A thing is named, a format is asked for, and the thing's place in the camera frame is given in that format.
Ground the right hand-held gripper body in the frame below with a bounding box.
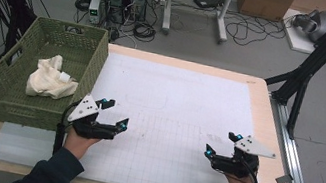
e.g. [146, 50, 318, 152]
[208, 128, 279, 183]

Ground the coiled black cable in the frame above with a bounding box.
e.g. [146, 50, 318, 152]
[130, 20, 159, 45]

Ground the large cardboard box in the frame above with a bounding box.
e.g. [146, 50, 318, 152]
[234, 0, 298, 25]

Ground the white floor board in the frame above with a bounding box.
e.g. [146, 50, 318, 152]
[276, 7, 326, 60]

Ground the flat black device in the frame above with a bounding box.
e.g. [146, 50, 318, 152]
[191, 0, 226, 13]

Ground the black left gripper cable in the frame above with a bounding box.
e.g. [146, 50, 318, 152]
[50, 99, 83, 159]

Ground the grey tape piece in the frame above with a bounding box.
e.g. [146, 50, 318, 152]
[274, 171, 295, 183]

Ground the white desk leg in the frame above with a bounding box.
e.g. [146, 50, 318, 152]
[159, 0, 176, 36]
[211, 0, 236, 46]

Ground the grey headset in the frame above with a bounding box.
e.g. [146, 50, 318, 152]
[288, 5, 326, 45]

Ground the green woven basket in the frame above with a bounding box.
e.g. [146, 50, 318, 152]
[0, 9, 114, 139]

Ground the aluminium rail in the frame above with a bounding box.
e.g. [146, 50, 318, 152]
[255, 94, 326, 183]

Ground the white grid mat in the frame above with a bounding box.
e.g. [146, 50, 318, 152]
[0, 32, 286, 183]

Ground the cream cartoon print cloth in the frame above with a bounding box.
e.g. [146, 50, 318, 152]
[24, 49, 83, 104]

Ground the small white power supply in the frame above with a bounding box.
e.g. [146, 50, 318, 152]
[86, 0, 105, 27]

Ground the tangle of black floor cables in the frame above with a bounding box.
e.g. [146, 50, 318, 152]
[220, 8, 290, 54]

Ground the person's left hand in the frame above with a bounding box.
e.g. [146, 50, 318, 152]
[60, 124, 103, 164]

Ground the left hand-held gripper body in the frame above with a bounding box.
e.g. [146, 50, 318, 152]
[63, 90, 124, 144]

